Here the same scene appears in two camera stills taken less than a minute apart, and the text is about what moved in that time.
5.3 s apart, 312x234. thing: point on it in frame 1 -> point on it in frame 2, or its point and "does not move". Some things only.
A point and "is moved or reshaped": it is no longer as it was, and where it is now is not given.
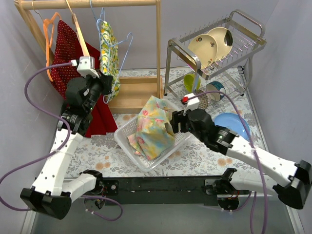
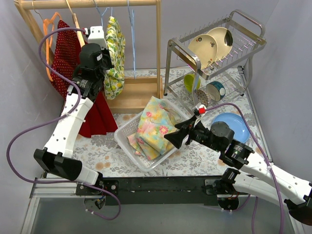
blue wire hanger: [122, 65] -> [132, 31]
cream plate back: [223, 50] does not move
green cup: [188, 80] does not move
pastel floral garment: [154, 138] does not move
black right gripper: [176, 122] -> [188, 132]
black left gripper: [103, 81] -> [106, 59]
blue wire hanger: [104, 31] -> [104, 12]
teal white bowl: [215, 86] does not move
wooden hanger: [80, 36] does not move
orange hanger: [45, 22] does not move
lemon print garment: [108, 58] is moved or reshaped
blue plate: [231, 121] does not move
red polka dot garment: [66, 48] does not move
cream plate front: [205, 48] does not move
